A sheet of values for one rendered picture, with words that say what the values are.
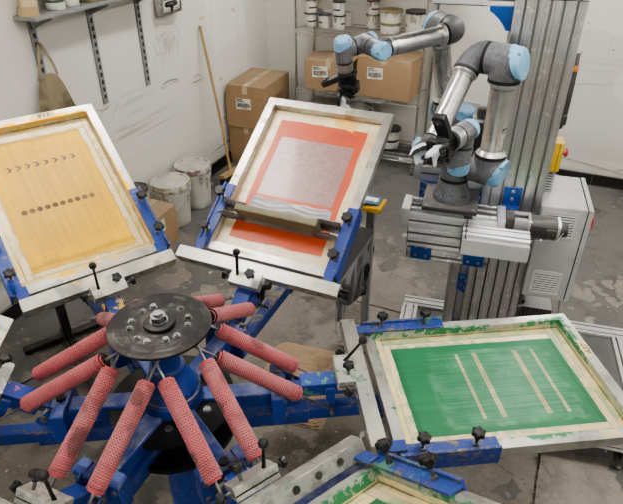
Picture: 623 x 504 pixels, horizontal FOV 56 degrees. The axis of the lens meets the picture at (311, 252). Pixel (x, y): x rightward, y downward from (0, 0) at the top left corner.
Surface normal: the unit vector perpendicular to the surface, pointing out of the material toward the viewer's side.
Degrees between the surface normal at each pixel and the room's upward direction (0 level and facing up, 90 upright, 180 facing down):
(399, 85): 90
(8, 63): 90
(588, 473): 0
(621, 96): 90
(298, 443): 0
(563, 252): 90
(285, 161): 32
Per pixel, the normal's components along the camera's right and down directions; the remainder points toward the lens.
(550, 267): -0.26, 0.52
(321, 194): -0.22, -0.45
